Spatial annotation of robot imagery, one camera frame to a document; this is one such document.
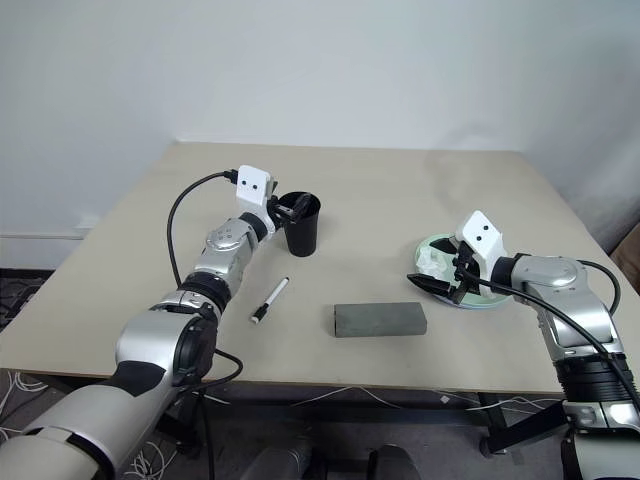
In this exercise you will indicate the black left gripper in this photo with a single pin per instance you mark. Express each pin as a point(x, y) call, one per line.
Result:
point(279, 211)

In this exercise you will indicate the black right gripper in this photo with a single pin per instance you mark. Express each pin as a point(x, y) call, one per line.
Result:
point(466, 275)

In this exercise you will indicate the white tissue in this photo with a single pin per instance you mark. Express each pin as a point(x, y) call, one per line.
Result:
point(432, 262)

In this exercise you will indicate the light green plate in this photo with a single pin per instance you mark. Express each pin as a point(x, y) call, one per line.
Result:
point(424, 246)

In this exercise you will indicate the grey glasses case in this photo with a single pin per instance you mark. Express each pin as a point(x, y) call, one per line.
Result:
point(380, 320)

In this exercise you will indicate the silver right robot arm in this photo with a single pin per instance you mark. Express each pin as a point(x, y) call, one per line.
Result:
point(560, 272)

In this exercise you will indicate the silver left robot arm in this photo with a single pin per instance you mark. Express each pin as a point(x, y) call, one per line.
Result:
point(150, 340)

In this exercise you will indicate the black plastic cup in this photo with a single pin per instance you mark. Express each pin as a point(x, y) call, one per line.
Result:
point(305, 240)

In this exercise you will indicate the light blue plate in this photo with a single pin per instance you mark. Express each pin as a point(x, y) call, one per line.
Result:
point(472, 307)

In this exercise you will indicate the black capped whiteboard marker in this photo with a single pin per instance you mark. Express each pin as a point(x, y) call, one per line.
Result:
point(270, 300)

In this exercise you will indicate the dark rounded shape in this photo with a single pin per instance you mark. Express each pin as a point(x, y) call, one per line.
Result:
point(285, 457)
point(392, 462)

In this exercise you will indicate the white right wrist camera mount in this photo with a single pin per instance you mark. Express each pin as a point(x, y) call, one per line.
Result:
point(480, 235)

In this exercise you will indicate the black metal table frame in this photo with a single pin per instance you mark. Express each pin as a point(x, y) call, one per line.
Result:
point(492, 425)

